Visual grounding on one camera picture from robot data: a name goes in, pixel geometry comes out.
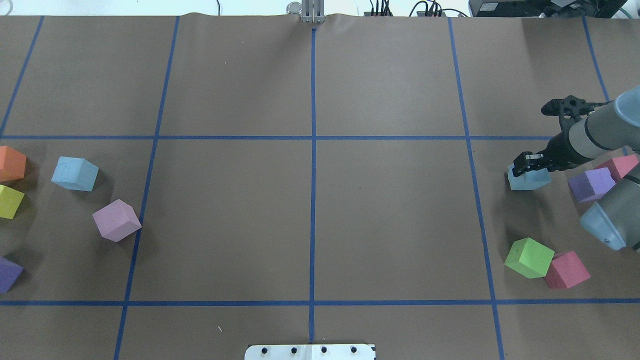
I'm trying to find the light blue block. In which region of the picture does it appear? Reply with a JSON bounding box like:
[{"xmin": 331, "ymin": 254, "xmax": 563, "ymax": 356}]
[
  {"xmin": 51, "ymin": 156, "xmax": 99, "ymax": 192},
  {"xmin": 506, "ymin": 164, "xmax": 553, "ymax": 191}
]

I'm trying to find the near purple block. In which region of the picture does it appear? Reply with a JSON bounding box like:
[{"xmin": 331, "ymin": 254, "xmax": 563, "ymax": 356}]
[{"xmin": 567, "ymin": 168, "xmax": 616, "ymax": 203}]

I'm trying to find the near magenta block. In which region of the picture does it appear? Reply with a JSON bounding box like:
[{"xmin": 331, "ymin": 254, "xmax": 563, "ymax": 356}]
[{"xmin": 594, "ymin": 155, "xmax": 639, "ymax": 183}]

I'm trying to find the green block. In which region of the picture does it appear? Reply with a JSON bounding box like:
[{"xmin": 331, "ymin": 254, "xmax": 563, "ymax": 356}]
[{"xmin": 504, "ymin": 237, "xmax": 555, "ymax": 280}]

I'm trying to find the red pink block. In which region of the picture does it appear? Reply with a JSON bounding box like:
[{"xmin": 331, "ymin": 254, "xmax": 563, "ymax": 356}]
[{"xmin": 544, "ymin": 250, "xmax": 591, "ymax": 290}]

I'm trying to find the far lilac block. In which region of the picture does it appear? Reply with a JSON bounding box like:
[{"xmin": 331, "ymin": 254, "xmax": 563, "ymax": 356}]
[{"xmin": 92, "ymin": 199, "xmax": 142, "ymax": 243}]

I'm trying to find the far orange block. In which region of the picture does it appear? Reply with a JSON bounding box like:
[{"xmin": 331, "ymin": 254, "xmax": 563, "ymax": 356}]
[{"xmin": 0, "ymin": 145, "xmax": 28, "ymax": 182}]

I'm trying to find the yellow block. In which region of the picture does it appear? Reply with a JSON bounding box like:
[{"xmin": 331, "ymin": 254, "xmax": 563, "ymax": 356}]
[{"xmin": 0, "ymin": 185, "xmax": 25, "ymax": 219}]

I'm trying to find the far dark purple block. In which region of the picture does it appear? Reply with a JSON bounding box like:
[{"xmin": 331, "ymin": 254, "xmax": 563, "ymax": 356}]
[{"xmin": 0, "ymin": 257, "xmax": 24, "ymax": 294}]

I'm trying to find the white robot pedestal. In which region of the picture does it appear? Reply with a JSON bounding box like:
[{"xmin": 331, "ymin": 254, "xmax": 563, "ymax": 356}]
[{"xmin": 244, "ymin": 343, "xmax": 377, "ymax": 360}]

